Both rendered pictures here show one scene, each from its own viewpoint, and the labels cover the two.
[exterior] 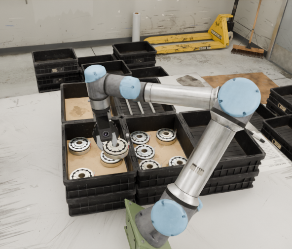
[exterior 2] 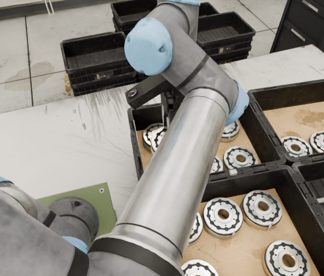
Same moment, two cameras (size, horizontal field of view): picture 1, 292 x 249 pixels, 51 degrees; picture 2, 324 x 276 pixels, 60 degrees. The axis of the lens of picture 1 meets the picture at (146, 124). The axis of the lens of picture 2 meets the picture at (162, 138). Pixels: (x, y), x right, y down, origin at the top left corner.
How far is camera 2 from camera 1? 1.05 m
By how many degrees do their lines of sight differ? 65
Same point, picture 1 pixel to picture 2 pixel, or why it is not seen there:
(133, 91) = (126, 48)
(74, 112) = (306, 114)
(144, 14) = not seen: outside the picture
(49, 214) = not seen: hidden behind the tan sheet
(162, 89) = (182, 114)
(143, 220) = (61, 202)
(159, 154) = (231, 247)
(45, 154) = not seen: hidden behind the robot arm
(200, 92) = (143, 194)
